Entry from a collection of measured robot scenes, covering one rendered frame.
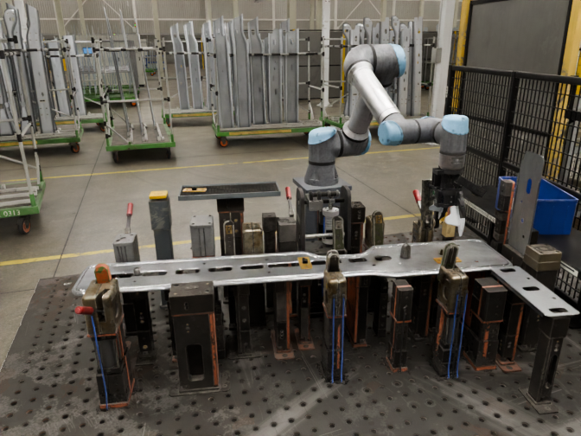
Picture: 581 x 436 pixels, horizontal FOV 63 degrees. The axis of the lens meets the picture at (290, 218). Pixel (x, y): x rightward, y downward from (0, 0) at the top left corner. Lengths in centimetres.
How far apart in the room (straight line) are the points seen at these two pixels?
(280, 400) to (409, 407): 37
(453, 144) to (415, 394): 74
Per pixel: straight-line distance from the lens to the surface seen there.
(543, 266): 167
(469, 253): 172
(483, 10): 446
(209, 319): 139
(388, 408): 148
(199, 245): 164
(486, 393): 160
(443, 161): 150
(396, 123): 149
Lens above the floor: 168
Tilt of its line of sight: 20 degrees down
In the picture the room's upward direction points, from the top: 1 degrees counter-clockwise
